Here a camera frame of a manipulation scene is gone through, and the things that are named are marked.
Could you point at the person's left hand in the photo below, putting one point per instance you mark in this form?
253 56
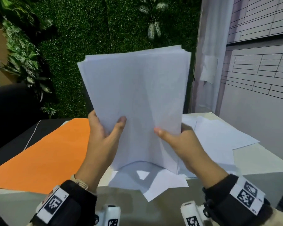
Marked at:
99 150

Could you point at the person's right hand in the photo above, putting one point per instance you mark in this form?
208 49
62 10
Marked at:
191 152

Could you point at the white sheets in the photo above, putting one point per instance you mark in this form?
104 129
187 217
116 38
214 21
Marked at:
217 136

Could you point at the orange folder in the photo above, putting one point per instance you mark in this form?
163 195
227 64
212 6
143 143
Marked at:
44 155

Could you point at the gathered white paper bundle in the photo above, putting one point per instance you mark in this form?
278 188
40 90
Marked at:
136 91

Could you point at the person's right forearm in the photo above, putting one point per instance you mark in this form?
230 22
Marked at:
280 217

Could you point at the person's left forearm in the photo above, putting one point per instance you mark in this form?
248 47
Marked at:
81 182

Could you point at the white paper note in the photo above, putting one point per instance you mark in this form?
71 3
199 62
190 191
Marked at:
209 69

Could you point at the black leather sofa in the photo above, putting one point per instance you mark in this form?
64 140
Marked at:
11 110

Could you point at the artificial green hedge panel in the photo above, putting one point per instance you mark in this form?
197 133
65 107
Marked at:
85 32

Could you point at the artificial fern plant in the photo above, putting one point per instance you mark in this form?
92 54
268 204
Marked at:
21 51

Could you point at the white sheer curtain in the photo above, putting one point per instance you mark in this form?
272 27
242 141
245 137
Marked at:
212 28

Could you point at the hanging striped fern leaves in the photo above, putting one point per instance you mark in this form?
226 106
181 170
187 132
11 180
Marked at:
154 29

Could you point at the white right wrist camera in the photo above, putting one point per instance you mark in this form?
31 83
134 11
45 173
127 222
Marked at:
191 214

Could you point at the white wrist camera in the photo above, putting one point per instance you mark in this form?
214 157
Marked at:
191 214
110 216

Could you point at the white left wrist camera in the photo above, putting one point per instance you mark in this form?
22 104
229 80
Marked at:
110 216

